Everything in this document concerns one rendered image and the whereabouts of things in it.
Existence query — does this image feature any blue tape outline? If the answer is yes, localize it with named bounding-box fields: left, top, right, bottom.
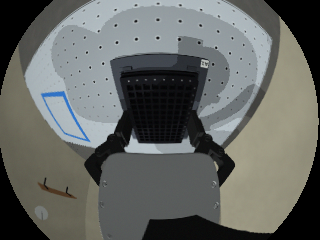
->
left=41, top=91, right=90, bottom=142

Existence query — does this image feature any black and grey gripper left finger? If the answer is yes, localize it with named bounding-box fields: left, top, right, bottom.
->
left=84, top=110, right=133, bottom=186

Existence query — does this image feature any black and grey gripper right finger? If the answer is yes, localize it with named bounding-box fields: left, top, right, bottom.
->
left=187, top=110, right=235, bottom=187

